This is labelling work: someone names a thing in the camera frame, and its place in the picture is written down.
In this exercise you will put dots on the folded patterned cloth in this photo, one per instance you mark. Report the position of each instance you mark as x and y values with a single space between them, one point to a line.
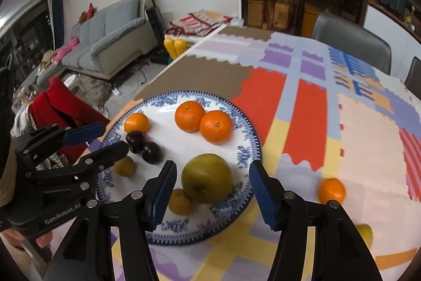
197 22

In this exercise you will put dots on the black upright vacuum cleaner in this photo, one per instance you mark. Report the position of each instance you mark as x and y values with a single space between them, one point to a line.
154 17

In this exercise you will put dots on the striped white cloth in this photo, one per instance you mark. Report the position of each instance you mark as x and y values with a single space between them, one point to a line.
21 119

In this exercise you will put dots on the brown kiwi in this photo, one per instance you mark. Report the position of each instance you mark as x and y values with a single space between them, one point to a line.
180 202
125 166

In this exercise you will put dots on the yellow pear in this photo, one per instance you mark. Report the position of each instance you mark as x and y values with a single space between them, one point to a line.
365 233

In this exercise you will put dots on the blue rimmed white plate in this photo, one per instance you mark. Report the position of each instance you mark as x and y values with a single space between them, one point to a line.
197 142

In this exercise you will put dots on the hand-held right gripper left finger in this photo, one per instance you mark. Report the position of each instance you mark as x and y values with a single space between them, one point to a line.
162 192

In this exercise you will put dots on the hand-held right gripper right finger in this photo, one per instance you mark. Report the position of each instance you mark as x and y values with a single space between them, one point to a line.
263 195

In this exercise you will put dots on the grey dining chair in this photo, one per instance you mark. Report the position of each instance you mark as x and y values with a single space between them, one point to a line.
352 40
413 75

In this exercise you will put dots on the person's left hand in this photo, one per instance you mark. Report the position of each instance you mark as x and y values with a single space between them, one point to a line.
42 240

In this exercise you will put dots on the pink plush toy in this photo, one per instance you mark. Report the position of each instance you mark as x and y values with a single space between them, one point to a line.
67 49

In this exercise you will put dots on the colourful patchwork tablecloth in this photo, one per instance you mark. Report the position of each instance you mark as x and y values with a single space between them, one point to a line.
361 142

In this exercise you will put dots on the red garment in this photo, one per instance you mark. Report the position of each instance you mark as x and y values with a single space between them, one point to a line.
62 106

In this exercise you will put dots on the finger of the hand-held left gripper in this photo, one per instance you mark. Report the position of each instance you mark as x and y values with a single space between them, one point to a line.
84 133
108 152

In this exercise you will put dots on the grey sofa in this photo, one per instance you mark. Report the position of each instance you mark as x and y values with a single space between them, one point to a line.
108 34

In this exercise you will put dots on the large orange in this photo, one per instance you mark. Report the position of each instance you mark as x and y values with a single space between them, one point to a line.
216 127

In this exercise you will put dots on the dark purple plum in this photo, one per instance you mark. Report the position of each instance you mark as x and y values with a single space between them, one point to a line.
152 152
136 141

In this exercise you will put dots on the small orange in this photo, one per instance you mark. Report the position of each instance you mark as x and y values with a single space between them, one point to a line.
136 122
332 190

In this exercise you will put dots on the red plush toy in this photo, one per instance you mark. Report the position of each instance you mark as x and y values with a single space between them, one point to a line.
87 12

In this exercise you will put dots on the yellow padded roll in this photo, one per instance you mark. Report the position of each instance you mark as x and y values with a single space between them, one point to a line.
168 47
180 46

